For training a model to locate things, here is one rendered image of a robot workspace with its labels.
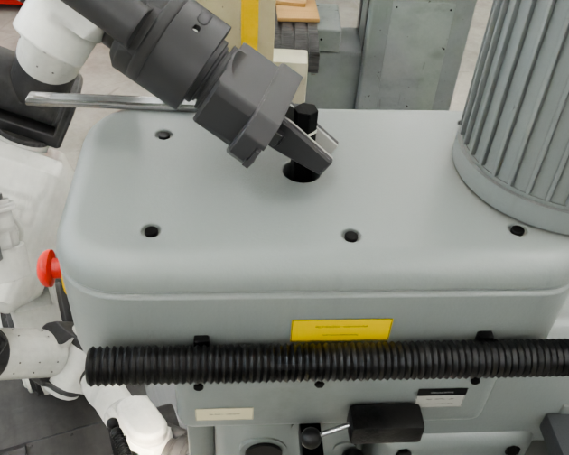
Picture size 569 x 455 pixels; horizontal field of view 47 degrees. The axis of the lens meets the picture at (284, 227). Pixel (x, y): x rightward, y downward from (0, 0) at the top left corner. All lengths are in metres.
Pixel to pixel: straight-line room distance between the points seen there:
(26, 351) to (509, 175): 0.89
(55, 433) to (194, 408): 1.36
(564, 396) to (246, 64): 0.49
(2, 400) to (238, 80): 1.70
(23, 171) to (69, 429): 1.11
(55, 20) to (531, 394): 0.60
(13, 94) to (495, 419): 0.80
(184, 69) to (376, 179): 0.21
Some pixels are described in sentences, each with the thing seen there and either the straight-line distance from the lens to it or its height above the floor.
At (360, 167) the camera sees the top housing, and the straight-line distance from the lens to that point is 0.64.
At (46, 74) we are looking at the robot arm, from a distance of 0.99.
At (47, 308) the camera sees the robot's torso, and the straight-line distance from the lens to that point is 1.61.
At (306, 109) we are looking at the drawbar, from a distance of 0.59.
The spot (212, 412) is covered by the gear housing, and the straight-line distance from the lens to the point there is 0.70.
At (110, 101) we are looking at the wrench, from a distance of 0.72.
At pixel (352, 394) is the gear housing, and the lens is 0.69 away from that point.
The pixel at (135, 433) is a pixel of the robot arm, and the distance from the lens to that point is 1.14.
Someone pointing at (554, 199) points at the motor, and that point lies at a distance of 0.60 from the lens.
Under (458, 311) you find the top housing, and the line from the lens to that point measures 0.60.
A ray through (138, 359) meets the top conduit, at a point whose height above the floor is 1.81.
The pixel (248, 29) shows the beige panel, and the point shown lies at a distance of 2.44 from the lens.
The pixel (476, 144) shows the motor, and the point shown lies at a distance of 0.62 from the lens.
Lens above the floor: 2.26
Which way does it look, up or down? 41 degrees down
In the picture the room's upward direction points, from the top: 4 degrees clockwise
